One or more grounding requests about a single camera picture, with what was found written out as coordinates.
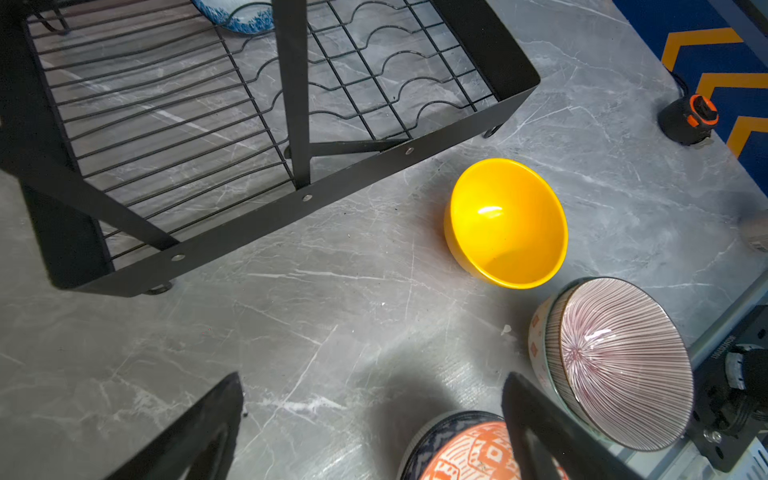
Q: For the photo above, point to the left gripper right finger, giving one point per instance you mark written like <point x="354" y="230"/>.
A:
<point x="543" y="436"/>

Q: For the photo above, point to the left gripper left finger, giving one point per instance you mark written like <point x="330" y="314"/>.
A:
<point x="200" y="444"/>

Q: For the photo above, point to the orange patterned bowl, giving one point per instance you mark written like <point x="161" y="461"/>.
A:
<point x="469" y="444"/>

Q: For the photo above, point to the yellow bowl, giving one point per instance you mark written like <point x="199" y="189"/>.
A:
<point x="505" y="225"/>

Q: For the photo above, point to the blue floral bowl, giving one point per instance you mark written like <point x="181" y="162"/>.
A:
<point x="247" y="17"/>

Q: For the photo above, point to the pink striped bowl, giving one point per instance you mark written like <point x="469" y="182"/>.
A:
<point x="610" y="356"/>

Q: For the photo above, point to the white lidded cup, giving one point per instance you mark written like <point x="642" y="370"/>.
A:
<point x="753" y="230"/>

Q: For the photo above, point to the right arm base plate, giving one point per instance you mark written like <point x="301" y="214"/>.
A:
<point x="730" y="401"/>

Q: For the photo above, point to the black wire dish rack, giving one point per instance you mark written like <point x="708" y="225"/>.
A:
<point x="148" y="141"/>

